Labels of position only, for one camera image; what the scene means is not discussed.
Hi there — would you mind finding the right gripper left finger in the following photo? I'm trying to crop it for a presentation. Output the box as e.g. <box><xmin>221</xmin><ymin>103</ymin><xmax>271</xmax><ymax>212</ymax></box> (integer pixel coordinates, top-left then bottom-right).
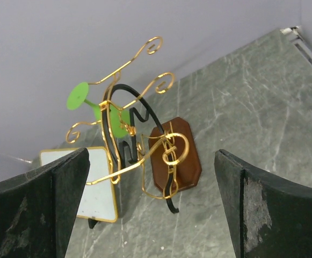
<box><xmin>0</xmin><ymin>148</ymin><xmax>90</xmax><ymax>257</ymax></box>

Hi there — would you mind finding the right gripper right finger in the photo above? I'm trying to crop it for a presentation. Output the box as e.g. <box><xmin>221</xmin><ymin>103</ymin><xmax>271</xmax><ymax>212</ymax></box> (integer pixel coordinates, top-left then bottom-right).
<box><xmin>214</xmin><ymin>149</ymin><xmax>312</xmax><ymax>257</ymax></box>

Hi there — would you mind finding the green wine glass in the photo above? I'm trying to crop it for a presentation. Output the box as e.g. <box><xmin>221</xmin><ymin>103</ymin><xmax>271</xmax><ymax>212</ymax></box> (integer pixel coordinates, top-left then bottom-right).
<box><xmin>66</xmin><ymin>82</ymin><xmax>135</xmax><ymax>139</ymax></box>

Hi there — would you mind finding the gold framed whiteboard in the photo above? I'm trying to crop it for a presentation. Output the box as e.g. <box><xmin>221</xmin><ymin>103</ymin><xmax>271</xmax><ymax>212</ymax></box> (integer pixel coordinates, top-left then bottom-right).
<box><xmin>39</xmin><ymin>147</ymin><xmax>118</xmax><ymax>228</ymax></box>

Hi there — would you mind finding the gold wire glass rack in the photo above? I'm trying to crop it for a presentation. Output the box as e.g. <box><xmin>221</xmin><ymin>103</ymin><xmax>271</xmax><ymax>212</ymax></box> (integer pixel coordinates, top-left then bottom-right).
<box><xmin>66</xmin><ymin>36</ymin><xmax>190</xmax><ymax>214</ymax></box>

